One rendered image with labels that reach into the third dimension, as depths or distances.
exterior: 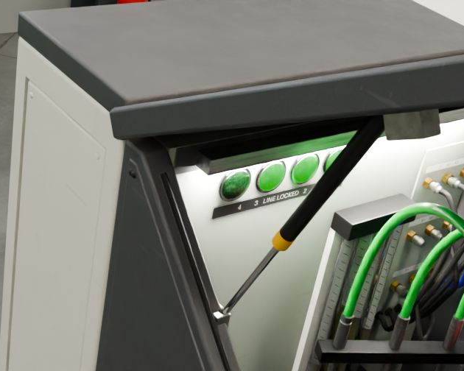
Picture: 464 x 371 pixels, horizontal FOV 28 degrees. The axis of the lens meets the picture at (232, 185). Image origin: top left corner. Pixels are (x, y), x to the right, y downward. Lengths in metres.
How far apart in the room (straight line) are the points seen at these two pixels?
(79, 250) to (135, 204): 0.17
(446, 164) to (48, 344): 0.67
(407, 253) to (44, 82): 0.67
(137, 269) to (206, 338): 0.14
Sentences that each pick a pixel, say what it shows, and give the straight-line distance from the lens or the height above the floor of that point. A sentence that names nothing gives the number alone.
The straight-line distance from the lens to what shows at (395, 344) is 1.43.
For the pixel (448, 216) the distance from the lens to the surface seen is 1.13.
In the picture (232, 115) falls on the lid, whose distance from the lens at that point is 0.87.
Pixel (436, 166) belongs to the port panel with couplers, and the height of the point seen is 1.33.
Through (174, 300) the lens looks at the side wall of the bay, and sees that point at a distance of 1.06.
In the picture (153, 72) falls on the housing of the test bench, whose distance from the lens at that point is 1.14.
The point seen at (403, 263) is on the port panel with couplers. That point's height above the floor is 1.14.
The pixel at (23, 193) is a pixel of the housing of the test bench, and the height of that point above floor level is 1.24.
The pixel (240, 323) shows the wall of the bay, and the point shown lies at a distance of 1.35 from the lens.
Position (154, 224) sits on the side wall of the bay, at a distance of 1.06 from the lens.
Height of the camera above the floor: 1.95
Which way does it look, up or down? 29 degrees down
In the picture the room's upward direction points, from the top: 11 degrees clockwise
